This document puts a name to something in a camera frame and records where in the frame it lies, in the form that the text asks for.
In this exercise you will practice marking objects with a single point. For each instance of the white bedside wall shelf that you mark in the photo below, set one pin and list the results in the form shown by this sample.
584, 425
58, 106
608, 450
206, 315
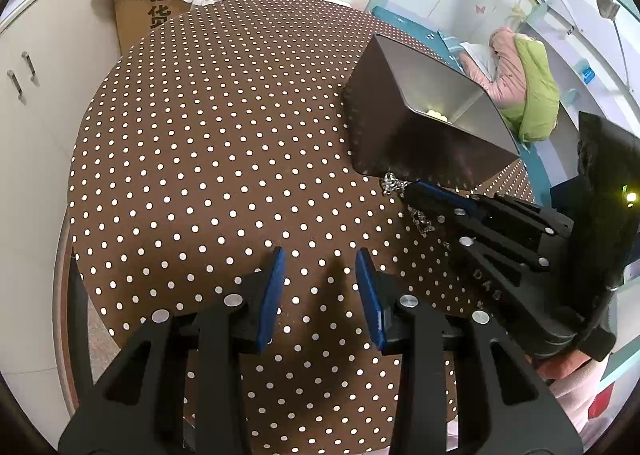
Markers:
565, 60

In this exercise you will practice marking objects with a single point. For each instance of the pink quilt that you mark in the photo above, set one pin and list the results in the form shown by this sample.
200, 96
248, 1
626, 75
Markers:
505, 70

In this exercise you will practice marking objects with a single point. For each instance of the person's right hand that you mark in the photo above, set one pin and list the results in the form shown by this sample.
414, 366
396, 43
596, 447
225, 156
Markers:
565, 367

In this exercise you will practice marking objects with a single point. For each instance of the cardboard box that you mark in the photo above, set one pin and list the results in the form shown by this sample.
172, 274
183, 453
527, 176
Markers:
135, 20

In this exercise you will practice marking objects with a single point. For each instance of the small blue box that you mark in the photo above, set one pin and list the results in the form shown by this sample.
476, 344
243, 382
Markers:
588, 72

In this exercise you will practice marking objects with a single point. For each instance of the grey hanging cloth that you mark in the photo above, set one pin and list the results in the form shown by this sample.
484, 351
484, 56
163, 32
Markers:
608, 5

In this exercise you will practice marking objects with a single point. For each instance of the green quilt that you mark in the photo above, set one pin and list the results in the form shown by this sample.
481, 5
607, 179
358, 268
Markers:
537, 90

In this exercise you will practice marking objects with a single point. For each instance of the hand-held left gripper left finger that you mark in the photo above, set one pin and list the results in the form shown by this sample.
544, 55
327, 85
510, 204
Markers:
270, 300

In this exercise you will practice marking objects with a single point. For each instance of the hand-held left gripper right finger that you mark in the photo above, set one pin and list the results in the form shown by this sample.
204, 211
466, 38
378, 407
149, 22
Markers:
370, 300

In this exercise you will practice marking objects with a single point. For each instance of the cream low cabinet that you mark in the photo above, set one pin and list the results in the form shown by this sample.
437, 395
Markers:
40, 160

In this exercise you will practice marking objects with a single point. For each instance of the pink garment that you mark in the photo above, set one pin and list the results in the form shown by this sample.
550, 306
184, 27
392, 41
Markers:
580, 405

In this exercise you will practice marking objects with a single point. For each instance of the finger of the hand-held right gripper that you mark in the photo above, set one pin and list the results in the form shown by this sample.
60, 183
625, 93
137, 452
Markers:
440, 195
480, 245

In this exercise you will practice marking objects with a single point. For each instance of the white pillow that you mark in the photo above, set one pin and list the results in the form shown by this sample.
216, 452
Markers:
475, 55

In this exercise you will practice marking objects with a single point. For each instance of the brown polka dot tablecloth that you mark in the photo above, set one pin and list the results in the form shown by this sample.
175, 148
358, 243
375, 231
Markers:
200, 135

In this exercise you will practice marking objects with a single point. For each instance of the grey metal tin box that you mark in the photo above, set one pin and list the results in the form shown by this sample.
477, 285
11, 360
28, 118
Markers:
400, 135

